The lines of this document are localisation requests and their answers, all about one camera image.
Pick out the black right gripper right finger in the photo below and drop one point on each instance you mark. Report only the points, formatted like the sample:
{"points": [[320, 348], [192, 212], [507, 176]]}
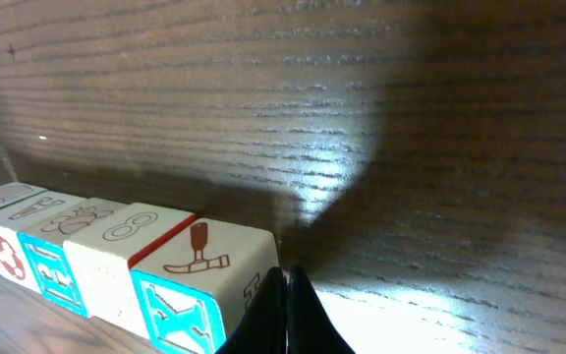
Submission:
{"points": [[310, 330]]}

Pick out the wooden block number 8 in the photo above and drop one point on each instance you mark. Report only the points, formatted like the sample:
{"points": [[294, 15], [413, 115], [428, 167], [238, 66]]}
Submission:
{"points": [[102, 256]]}

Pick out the wooden block blue X top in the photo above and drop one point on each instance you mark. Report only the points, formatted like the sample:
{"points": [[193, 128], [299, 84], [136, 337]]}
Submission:
{"points": [[195, 289]]}

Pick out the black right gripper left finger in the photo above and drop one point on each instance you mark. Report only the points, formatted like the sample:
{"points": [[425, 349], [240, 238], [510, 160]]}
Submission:
{"points": [[262, 330]]}

